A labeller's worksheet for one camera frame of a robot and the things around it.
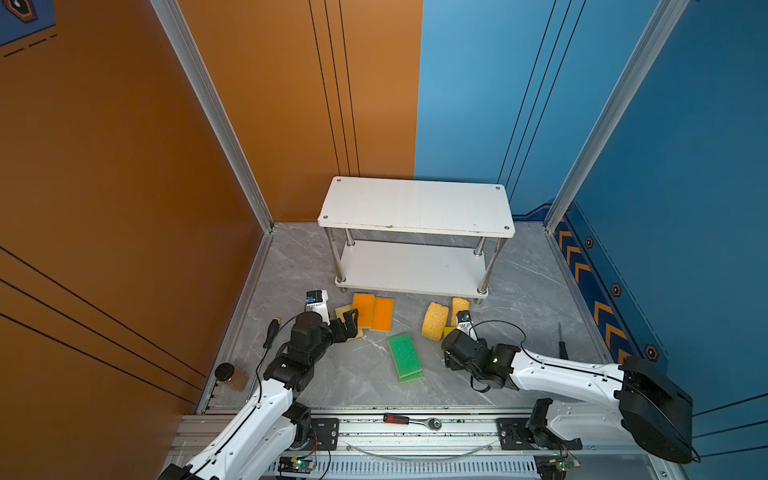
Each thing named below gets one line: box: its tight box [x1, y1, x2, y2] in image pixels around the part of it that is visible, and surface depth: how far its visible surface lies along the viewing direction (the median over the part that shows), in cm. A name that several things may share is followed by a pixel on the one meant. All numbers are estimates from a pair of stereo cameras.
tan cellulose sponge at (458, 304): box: [451, 297, 470, 327], surface depth 96 cm
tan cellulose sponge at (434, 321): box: [422, 302, 449, 342], surface depth 93 cm
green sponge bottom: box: [399, 369, 423, 384], surface depth 82 cm
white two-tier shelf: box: [317, 176, 515, 304], surface depth 84 cm
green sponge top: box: [388, 332, 423, 379], surface depth 84 cm
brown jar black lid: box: [215, 362, 250, 391], surface depth 76 cm
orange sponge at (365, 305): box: [353, 293, 375, 328], surface depth 95 cm
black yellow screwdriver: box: [263, 317, 281, 350], surface depth 91 cm
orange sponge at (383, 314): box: [371, 297, 395, 332], surface depth 95 cm
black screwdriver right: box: [558, 322, 569, 360], surface depth 89 cm
